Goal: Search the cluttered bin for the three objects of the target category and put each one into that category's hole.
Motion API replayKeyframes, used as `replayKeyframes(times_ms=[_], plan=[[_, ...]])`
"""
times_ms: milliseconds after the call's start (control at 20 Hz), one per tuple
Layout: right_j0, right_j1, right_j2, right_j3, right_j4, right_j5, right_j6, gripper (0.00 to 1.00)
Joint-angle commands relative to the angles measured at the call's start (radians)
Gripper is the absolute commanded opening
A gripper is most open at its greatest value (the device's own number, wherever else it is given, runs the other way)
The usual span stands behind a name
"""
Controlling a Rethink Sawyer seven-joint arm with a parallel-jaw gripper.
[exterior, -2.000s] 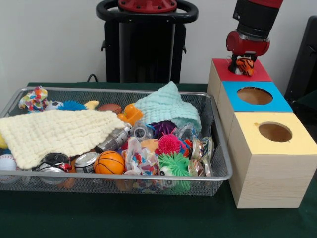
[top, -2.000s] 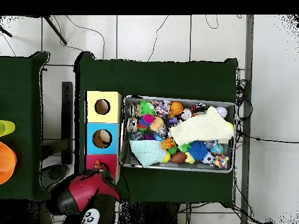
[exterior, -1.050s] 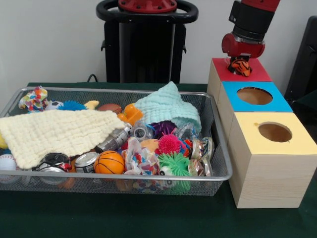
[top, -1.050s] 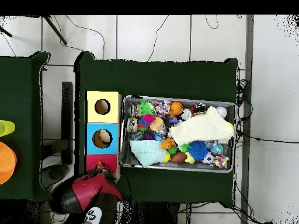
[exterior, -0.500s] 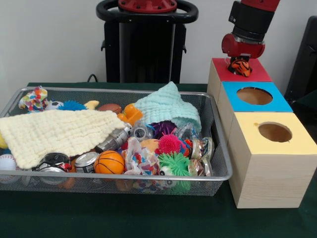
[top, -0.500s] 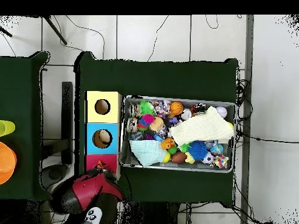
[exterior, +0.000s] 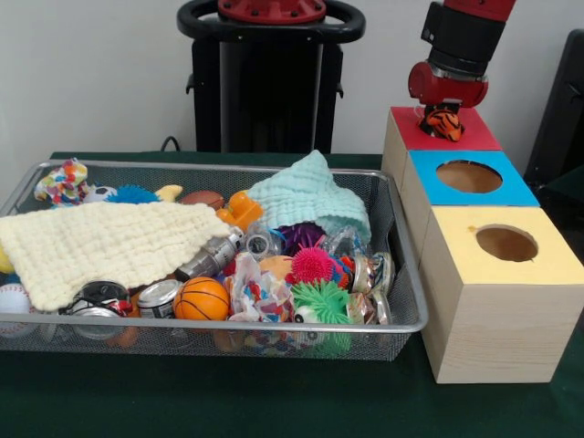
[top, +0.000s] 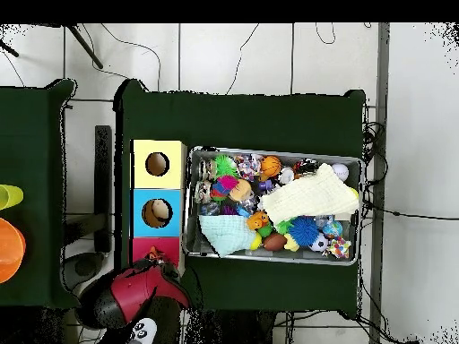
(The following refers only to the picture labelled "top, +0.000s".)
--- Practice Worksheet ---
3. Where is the orange tiger plush toy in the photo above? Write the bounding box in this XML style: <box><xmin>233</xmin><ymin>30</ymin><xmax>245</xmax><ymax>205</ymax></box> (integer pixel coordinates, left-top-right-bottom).
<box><xmin>146</xmin><ymin>245</ymin><xmax>168</xmax><ymax>262</ymax></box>

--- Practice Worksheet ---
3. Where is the wooden box with three holes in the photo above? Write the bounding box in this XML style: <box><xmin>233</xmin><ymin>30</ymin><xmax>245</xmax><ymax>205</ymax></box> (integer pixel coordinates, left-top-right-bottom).
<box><xmin>127</xmin><ymin>139</ymin><xmax>188</xmax><ymax>275</ymax></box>

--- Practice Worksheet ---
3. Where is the pink spiky rubber ball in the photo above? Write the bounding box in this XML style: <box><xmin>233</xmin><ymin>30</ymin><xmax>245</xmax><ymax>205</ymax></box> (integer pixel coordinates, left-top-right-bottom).
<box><xmin>212</xmin><ymin>174</ymin><xmax>240</xmax><ymax>197</ymax></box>

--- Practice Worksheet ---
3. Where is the green spiky rubber ball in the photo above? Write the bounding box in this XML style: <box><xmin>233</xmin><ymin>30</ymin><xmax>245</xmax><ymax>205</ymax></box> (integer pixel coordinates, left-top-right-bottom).
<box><xmin>213</xmin><ymin>154</ymin><xmax>240</xmax><ymax>180</ymax></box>

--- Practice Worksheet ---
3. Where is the light blue waffle cloth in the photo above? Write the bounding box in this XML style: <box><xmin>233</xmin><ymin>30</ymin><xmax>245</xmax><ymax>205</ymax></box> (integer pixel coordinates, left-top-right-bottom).
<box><xmin>197</xmin><ymin>213</ymin><xmax>259</xmax><ymax>257</ymax></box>

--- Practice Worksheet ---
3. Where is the orange toy basketball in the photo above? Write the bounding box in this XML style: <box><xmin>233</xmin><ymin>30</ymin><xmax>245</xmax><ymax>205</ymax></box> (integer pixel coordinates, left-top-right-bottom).
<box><xmin>259</xmin><ymin>155</ymin><xmax>283</xmax><ymax>178</ymax></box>

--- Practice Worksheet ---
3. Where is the cream knitted cloth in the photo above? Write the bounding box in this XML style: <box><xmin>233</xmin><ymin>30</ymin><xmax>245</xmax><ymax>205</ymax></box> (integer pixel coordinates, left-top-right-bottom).
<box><xmin>260</xmin><ymin>162</ymin><xmax>360</xmax><ymax>226</ymax></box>

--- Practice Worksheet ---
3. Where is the blue spiky rubber ball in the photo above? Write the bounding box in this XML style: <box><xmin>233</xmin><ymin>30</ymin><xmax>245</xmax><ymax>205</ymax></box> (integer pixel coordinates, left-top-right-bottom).
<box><xmin>287</xmin><ymin>215</ymin><xmax>320</xmax><ymax>247</ymax></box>

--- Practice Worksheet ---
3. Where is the small toy soccer ball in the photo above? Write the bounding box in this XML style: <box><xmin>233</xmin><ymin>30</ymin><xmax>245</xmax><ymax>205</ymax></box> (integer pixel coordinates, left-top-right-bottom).
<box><xmin>308</xmin><ymin>232</ymin><xmax>330</xmax><ymax>253</ymax></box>

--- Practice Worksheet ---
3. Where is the white toy baseball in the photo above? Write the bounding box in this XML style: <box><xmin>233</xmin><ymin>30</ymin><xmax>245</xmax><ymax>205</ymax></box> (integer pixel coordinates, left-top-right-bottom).
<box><xmin>331</xmin><ymin>163</ymin><xmax>350</xmax><ymax>183</ymax></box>

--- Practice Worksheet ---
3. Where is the white cloth with coloured spots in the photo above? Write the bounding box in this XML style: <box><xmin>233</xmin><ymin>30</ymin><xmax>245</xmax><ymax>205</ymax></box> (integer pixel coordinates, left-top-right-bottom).
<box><xmin>322</xmin><ymin>236</ymin><xmax>352</xmax><ymax>260</ymax></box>

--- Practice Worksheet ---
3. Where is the black upright panel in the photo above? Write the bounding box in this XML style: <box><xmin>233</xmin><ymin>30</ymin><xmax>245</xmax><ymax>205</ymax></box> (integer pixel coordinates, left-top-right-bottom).
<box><xmin>94</xmin><ymin>125</ymin><xmax>113</xmax><ymax>254</ymax></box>

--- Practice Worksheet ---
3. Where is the black round floor base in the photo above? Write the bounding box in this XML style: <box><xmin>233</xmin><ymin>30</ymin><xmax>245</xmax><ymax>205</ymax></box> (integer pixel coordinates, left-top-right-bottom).
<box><xmin>62</xmin><ymin>252</ymin><xmax>108</xmax><ymax>291</ymax></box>

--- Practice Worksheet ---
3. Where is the black tripod leg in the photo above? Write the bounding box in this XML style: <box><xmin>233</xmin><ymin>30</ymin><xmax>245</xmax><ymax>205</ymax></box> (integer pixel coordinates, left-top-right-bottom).
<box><xmin>65</xmin><ymin>23</ymin><xmax>104</xmax><ymax>70</ymax></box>
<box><xmin>0</xmin><ymin>39</ymin><xmax>20</xmax><ymax>58</ymax></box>

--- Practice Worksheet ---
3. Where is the dark green side table cloth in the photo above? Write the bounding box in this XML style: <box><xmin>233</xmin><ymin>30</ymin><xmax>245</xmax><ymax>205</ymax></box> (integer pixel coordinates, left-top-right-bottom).
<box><xmin>0</xmin><ymin>79</ymin><xmax>83</xmax><ymax>310</ymax></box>

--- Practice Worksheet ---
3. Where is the yellow-green plastic cup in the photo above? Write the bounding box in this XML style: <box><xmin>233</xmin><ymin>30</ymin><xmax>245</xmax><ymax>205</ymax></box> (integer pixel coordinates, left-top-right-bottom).
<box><xmin>0</xmin><ymin>184</ymin><xmax>25</xmax><ymax>211</ymax></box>

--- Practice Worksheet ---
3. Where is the orange plastic bowl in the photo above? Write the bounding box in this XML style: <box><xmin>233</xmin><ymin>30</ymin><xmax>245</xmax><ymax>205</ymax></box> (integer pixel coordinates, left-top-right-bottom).
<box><xmin>0</xmin><ymin>217</ymin><xmax>27</xmax><ymax>285</ymax></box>

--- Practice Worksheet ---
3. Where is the wire mesh bin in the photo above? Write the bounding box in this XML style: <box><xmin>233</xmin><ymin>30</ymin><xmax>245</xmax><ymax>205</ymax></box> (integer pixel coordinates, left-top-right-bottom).
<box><xmin>183</xmin><ymin>145</ymin><xmax>363</xmax><ymax>267</ymax></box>

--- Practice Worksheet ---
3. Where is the black floor cable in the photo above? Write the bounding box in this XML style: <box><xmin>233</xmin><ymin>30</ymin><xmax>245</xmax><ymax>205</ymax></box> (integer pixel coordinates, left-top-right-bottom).
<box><xmin>100</xmin><ymin>23</ymin><xmax>161</xmax><ymax>90</ymax></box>
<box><xmin>225</xmin><ymin>23</ymin><xmax>260</xmax><ymax>95</ymax></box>

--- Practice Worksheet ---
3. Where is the black cable bundle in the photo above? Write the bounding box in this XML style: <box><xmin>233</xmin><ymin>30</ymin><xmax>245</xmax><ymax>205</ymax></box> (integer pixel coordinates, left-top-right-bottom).
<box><xmin>360</xmin><ymin>121</ymin><xmax>389</xmax><ymax>189</ymax></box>

